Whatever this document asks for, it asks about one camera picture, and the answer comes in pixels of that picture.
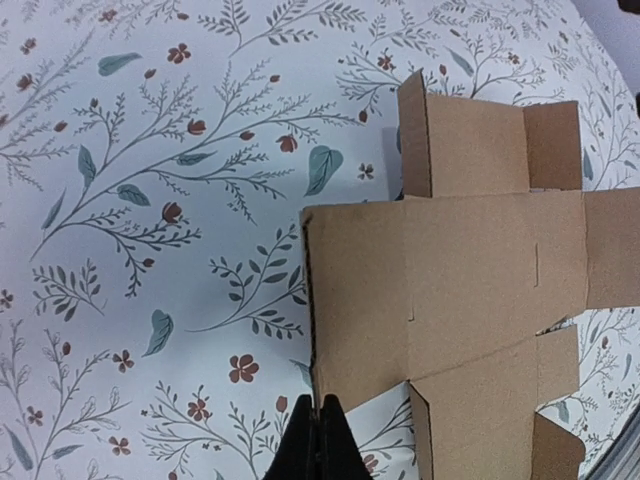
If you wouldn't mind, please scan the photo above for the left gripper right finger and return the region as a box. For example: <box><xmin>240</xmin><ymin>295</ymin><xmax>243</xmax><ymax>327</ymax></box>
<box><xmin>317</xmin><ymin>394</ymin><xmax>373</xmax><ymax>480</ymax></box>

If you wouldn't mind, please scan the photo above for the floral patterned table mat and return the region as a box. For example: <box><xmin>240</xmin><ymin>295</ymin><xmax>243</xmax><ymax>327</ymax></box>
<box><xmin>1</xmin><ymin>1</ymin><xmax>639</xmax><ymax>479</ymax></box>

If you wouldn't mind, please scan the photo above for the brown cardboard box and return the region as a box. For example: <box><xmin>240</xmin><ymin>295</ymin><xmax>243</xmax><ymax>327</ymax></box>
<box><xmin>303</xmin><ymin>73</ymin><xmax>639</xmax><ymax>479</ymax></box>

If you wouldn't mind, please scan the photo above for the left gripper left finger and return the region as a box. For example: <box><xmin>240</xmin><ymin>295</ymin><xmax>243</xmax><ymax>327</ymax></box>
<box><xmin>263</xmin><ymin>394</ymin><xmax>318</xmax><ymax>480</ymax></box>

